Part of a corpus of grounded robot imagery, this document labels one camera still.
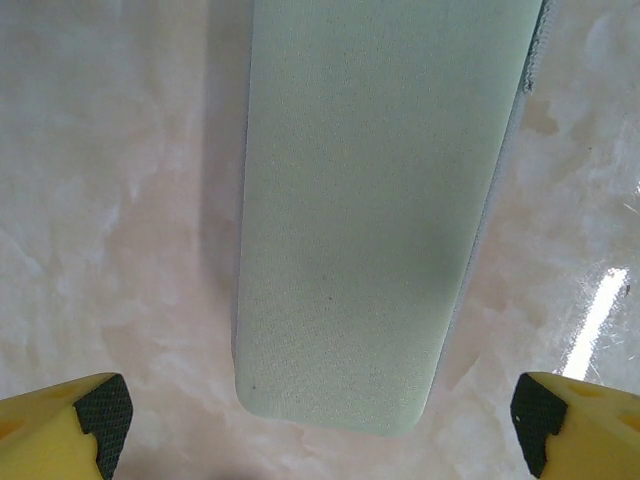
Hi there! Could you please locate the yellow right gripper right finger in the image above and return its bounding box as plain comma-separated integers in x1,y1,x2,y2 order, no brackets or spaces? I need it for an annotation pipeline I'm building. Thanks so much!
509,371,640,480

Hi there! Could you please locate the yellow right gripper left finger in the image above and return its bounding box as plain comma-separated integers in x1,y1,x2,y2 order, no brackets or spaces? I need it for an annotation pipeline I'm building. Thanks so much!
0,372,135,480

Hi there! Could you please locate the light green pencil case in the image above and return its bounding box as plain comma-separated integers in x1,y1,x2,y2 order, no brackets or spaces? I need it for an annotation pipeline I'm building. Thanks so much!
232,0,557,437

